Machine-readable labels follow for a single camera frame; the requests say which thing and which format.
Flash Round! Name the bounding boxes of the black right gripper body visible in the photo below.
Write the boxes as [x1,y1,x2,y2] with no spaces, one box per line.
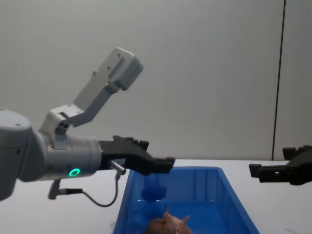
[287,145,312,186]

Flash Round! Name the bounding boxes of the blue plastic bin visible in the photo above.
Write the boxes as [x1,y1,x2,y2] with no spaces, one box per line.
[112,166,260,234]

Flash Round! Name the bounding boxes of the thin dark cable silver plugs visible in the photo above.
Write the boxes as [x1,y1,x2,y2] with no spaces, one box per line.
[47,159,127,208]

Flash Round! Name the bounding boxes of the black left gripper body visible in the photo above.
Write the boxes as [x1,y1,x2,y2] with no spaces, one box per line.
[98,139,154,175]

